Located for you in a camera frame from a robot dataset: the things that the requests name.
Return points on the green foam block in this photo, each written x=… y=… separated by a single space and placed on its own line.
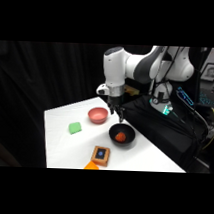
x=75 y=128

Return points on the blue-lit device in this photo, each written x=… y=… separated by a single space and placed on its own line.
x=185 y=96

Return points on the black cloth-covered robot stand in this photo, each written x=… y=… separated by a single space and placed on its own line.
x=151 y=130

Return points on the black bowl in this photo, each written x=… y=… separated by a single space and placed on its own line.
x=127 y=142

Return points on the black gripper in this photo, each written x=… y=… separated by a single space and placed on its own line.
x=115 y=101

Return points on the wooden block with blue dot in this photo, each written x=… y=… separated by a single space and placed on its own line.
x=100 y=156

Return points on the pink bowl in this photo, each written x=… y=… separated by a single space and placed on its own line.
x=98 y=115

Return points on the black curtain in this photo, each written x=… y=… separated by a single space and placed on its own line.
x=39 y=79

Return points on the small green light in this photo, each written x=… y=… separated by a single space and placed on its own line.
x=167 y=109

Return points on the tan wrist camera mount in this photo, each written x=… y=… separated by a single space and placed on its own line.
x=132 y=91

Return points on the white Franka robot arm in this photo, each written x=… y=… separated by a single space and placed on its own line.
x=113 y=65

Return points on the red textured ball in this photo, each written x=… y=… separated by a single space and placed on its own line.
x=120 y=137

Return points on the orange block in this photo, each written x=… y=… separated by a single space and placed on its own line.
x=91 y=166

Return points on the framed portrait picture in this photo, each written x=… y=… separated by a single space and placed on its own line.
x=210 y=72

